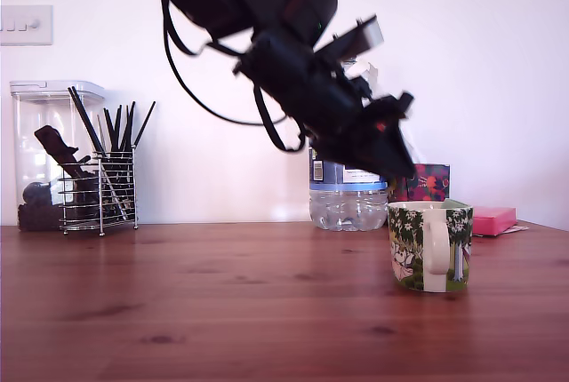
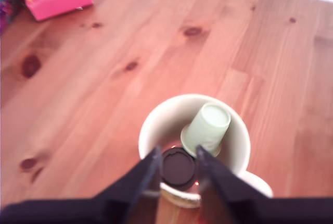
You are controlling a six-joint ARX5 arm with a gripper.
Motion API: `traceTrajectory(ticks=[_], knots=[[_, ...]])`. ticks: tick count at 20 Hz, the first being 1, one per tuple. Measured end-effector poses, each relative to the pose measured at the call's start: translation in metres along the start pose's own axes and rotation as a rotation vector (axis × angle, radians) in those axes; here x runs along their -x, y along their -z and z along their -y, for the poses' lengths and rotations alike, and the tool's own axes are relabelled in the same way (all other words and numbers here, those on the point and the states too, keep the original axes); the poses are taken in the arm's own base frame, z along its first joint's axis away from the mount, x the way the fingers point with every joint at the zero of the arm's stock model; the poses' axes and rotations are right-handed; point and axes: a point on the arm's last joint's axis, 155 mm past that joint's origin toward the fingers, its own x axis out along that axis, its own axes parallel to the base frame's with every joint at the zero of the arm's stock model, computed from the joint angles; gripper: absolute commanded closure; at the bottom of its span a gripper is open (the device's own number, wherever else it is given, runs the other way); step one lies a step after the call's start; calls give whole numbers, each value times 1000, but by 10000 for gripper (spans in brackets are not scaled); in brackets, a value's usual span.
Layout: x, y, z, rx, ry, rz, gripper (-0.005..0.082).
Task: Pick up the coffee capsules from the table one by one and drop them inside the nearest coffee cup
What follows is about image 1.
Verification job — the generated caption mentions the white tissue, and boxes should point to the white tissue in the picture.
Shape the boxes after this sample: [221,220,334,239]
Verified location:
[406,132,429,165]

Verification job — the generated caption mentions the large clear water bottle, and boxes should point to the large clear water bottle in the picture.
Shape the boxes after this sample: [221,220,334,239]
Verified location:
[308,56,390,233]

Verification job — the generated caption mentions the floral tissue box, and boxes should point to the floral tissue box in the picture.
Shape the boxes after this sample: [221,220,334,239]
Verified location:
[387,163,451,203]

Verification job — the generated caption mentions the floral printed white mug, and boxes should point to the floral printed white mug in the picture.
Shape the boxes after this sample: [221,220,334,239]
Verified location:
[387,198,475,293]

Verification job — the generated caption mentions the pink flat box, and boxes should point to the pink flat box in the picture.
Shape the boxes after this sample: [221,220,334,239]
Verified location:
[471,206,518,237]

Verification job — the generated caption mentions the black chopstick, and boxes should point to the black chopstick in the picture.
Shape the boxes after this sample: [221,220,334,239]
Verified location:
[122,100,137,152]
[72,86,107,155]
[131,99,157,150]
[113,105,124,152]
[66,86,102,155]
[102,107,116,153]

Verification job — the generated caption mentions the black kitchen utensil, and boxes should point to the black kitchen utensil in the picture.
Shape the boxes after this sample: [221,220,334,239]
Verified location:
[33,123,92,179]

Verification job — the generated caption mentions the dark jar contents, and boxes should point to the dark jar contents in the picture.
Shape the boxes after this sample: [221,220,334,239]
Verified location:
[17,180,61,232]

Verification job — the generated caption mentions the clear plastic storage jar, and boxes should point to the clear plastic storage jar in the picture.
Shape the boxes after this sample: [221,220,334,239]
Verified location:
[9,79,107,232]

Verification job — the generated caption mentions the thick black cable loop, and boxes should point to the thick black cable loop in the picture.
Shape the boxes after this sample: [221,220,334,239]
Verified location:
[252,84,310,155]

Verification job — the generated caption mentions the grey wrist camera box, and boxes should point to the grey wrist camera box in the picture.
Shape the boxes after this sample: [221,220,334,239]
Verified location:
[313,14,385,66]

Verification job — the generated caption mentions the long thin black cable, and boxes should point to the long thin black cable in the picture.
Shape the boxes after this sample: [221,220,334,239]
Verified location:
[160,0,293,128]

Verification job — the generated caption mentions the short black cable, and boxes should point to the short black cable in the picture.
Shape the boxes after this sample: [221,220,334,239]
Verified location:
[164,17,252,58]

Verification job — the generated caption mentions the chrome wire utensil rack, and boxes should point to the chrome wire utensil rack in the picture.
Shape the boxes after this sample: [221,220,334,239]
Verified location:
[57,149,139,236]

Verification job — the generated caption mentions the white wall light switch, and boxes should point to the white wall light switch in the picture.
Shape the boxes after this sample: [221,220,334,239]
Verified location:
[0,4,54,47]

